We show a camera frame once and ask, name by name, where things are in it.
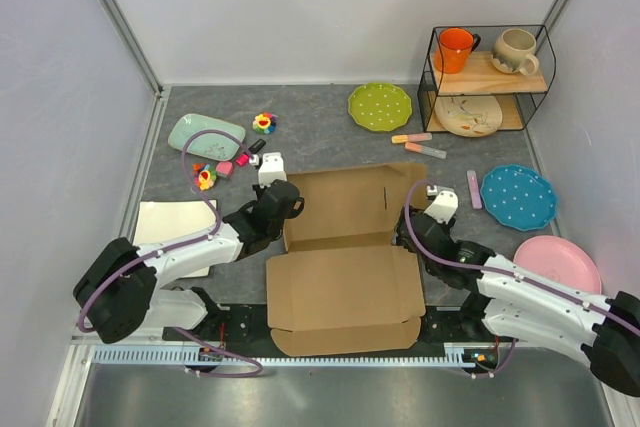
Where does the brown cardboard box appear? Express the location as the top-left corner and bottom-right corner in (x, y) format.
(266, 162), (427, 357)

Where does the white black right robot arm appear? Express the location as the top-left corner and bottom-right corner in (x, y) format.
(394, 206), (639, 397)

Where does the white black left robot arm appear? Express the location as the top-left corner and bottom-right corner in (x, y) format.
(73, 180), (304, 344)

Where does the pink eraser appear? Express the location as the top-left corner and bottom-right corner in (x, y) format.
(215, 161), (234, 179)

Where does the purple pen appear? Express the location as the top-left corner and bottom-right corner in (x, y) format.
(466, 170), (483, 210)

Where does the pink black highlighter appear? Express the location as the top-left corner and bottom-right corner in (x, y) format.
(236, 139), (266, 167)

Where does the blue dotted plate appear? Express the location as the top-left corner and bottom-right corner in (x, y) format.
(480, 164), (558, 232)

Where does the orange highlighter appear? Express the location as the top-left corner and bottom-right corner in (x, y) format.
(404, 142), (447, 160)

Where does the white square plate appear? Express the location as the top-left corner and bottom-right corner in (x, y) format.
(132, 199), (219, 278)

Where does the rainbow flower toy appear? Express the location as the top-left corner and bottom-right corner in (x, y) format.
(252, 112), (277, 135)

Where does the yellow highlighter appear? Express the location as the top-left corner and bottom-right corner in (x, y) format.
(391, 132), (432, 145)

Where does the pink plate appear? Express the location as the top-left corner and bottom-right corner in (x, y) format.
(513, 235), (602, 294)

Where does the light teal rectangular plate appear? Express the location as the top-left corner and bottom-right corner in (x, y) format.
(168, 113), (246, 161)

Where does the beige painted plate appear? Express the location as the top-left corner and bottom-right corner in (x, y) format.
(435, 95), (503, 137)

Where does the green dotted plate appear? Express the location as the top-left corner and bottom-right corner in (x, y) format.
(348, 82), (413, 132)

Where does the orange mug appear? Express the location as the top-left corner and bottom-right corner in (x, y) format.
(434, 27), (481, 74)

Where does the beige ceramic mug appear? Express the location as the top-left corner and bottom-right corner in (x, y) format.
(491, 28), (539, 76)

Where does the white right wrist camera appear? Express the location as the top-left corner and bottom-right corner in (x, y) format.
(424, 185), (459, 224)

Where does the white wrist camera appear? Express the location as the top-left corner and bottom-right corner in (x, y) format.
(424, 185), (459, 224)
(249, 152), (287, 188)

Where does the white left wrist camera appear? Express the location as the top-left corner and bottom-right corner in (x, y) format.
(249, 152), (287, 188)

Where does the grey cable duct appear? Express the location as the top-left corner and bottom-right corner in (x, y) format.
(92, 345), (488, 368)

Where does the black wire wooden shelf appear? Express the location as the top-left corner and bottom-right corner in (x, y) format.
(417, 24), (557, 133)

